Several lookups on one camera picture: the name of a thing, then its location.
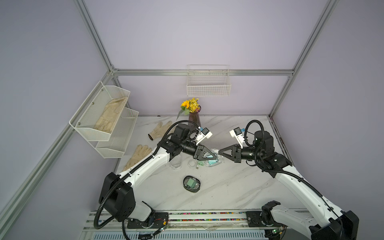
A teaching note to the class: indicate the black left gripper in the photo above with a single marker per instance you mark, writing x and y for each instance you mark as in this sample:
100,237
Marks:
200,150

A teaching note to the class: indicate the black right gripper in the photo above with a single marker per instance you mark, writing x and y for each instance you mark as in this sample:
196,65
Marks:
237,159

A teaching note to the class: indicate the teal wall charger plug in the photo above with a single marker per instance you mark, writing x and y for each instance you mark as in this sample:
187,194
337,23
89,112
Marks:
212,163

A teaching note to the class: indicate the light green usb charger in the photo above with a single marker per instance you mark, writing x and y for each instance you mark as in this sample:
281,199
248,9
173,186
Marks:
191,183

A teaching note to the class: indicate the clear pouch with black zipper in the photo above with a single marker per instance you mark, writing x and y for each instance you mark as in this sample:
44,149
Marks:
197,187

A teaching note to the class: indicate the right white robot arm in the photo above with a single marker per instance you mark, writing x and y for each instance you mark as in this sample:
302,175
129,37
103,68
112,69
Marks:
327,220

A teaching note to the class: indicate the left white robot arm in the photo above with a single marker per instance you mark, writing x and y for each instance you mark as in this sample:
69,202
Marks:
117,199

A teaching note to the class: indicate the cream knit work glove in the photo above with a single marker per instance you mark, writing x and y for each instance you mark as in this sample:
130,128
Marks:
159,130

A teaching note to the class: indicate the dark ribbed glass vase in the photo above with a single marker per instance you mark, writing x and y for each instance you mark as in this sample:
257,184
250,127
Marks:
195,118

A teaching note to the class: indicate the yellow leather work glove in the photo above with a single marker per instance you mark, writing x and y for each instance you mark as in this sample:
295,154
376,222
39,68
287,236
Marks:
140,153

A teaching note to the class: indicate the yellow flower bouquet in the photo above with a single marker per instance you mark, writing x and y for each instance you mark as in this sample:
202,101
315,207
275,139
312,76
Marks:
190,106

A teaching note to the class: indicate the lower white mesh shelf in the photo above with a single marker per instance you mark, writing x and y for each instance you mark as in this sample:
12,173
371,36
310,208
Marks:
116,146

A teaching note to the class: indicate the white mesh shelf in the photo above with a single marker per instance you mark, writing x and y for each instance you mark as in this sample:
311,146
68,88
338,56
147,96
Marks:
116,146
87,120

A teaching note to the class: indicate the beige glove in shelf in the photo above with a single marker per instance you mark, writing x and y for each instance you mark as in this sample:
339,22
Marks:
110,115

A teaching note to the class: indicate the upper white mesh shelf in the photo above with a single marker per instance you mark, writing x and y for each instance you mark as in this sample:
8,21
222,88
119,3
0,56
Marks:
87,120

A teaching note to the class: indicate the white wire wall basket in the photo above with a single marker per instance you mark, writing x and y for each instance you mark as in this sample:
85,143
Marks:
208,81

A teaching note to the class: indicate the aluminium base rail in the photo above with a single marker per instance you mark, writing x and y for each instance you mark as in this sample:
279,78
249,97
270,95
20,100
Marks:
201,220

